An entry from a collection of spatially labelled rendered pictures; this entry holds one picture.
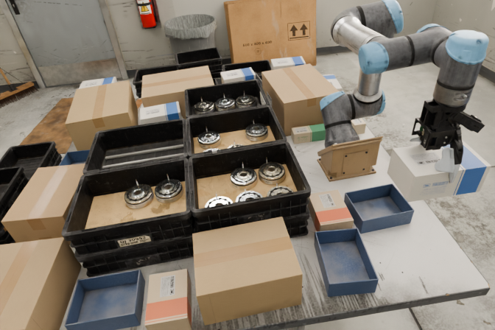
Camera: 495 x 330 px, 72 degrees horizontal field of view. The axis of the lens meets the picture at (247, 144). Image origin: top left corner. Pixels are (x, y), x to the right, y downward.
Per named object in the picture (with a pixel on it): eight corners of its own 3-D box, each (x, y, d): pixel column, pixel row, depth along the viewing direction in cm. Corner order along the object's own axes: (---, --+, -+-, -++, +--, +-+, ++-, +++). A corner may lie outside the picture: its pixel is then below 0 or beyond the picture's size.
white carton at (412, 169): (451, 163, 100) (461, 138, 95) (479, 191, 91) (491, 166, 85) (387, 172, 99) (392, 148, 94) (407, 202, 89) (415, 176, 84)
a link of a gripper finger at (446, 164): (432, 185, 85) (428, 149, 85) (455, 182, 86) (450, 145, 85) (440, 187, 82) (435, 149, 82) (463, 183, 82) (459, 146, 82)
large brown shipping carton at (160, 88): (212, 93, 223) (208, 65, 211) (219, 116, 199) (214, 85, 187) (150, 104, 217) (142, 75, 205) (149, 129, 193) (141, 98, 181)
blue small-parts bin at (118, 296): (145, 281, 115) (140, 268, 111) (140, 325, 103) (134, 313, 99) (85, 291, 113) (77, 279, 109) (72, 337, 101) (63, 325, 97)
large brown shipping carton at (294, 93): (263, 102, 209) (261, 71, 198) (309, 93, 214) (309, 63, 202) (283, 136, 177) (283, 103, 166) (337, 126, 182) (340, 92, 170)
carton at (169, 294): (155, 288, 112) (149, 275, 108) (191, 281, 113) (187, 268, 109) (150, 338, 100) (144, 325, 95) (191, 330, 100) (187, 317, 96)
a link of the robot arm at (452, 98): (460, 74, 80) (484, 90, 74) (454, 91, 83) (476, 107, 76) (429, 78, 80) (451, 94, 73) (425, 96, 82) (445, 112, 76)
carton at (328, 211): (307, 207, 137) (308, 194, 132) (336, 202, 137) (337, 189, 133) (319, 239, 124) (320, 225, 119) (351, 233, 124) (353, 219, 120)
